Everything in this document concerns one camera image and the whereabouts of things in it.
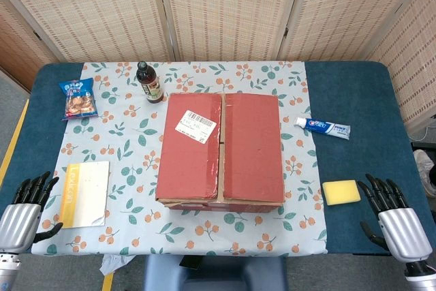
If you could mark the grey white sneaker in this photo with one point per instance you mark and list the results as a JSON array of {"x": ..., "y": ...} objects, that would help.
[{"x": 425, "y": 168}]

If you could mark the blue white toothpaste tube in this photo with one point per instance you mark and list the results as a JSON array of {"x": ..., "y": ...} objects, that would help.
[{"x": 323, "y": 126}]

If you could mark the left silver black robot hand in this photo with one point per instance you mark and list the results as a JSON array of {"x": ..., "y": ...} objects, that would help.
[{"x": 18, "y": 223}]

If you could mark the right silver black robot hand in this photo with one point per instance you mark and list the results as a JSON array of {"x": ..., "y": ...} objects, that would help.
[{"x": 402, "y": 233}]

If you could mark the floral print tablecloth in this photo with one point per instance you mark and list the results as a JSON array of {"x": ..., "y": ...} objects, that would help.
[{"x": 136, "y": 223}]

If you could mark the yellow sponge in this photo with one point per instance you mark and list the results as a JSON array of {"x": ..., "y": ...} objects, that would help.
[{"x": 341, "y": 193}]

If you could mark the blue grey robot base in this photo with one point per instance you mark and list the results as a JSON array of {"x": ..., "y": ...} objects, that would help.
[{"x": 218, "y": 277}]

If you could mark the red cardboard box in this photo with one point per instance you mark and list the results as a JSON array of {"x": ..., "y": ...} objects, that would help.
[{"x": 252, "y": 148}]

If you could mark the yellow white book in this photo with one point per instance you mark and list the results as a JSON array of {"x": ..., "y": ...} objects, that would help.
[{"x": 85, "y": 195}]

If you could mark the dark sauce bottle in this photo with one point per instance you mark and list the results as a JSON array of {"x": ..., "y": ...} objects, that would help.
[{"x": 151, "y": 86}]

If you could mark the woven folding screen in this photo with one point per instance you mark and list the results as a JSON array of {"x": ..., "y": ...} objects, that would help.
[{"x": 221, "y": 11}]

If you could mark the blue snack bag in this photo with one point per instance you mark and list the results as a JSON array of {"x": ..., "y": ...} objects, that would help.
[{"x": 78, "y": 100}]

